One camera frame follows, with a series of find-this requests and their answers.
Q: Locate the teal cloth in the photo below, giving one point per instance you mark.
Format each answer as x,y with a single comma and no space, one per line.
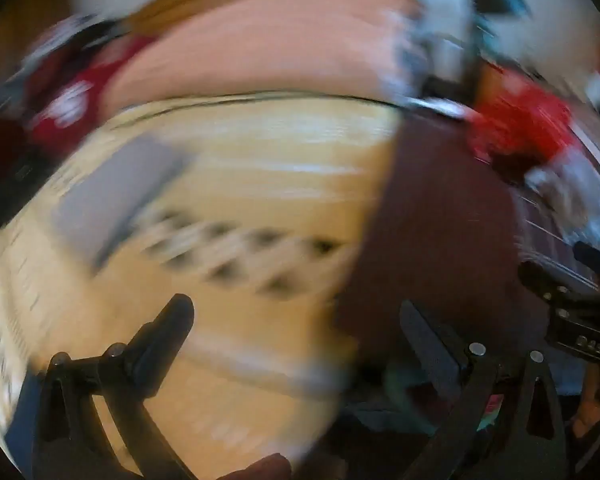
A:
402,385

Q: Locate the yellow patterned blanket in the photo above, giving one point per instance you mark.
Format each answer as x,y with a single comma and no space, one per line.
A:
220,170

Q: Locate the dark maroon pants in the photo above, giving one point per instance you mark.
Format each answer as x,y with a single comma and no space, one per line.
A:
430,220

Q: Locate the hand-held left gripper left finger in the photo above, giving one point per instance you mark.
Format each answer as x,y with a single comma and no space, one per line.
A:
172,317

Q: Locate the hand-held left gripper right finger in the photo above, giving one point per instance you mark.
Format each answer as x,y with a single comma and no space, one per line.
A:
417,330

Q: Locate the grey folded cloth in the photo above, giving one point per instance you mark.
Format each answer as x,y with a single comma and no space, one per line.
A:
117,195

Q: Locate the dark red cloth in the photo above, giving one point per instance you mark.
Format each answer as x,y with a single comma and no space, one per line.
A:
0,160

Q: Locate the bright red cloth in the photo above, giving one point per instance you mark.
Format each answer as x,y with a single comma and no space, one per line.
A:
522,122

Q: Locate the person's right hand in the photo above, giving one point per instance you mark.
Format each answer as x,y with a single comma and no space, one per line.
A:
590,405

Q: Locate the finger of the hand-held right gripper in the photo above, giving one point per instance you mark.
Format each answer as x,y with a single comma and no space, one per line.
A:
595,256
542,280

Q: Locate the pink blanket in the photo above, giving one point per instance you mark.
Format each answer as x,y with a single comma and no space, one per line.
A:
260,50

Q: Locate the red shirt with white print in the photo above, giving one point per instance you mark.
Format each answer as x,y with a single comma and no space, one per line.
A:
70,102

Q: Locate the white post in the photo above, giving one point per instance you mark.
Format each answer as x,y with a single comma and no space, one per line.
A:
445,25

